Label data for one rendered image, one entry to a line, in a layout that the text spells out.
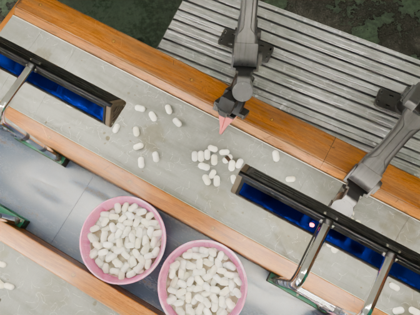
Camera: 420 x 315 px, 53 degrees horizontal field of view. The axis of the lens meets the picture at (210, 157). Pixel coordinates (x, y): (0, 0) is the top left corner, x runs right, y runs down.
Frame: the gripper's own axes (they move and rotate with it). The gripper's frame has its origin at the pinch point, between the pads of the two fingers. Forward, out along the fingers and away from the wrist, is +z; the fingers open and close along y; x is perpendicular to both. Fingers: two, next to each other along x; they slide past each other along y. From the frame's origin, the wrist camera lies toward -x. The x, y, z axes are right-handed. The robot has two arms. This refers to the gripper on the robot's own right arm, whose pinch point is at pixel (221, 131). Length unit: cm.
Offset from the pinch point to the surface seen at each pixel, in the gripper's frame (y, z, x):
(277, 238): 30.6, 20.4, -7.1
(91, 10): -113, 12, 96
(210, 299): 21, 41, -22
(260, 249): 27.3, 23.3, -12.8
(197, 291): 16.3, 40.1, -23.7
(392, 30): 41, -38, 139
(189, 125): -11.9, 5.7, 5.2
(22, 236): -39, 48, -33
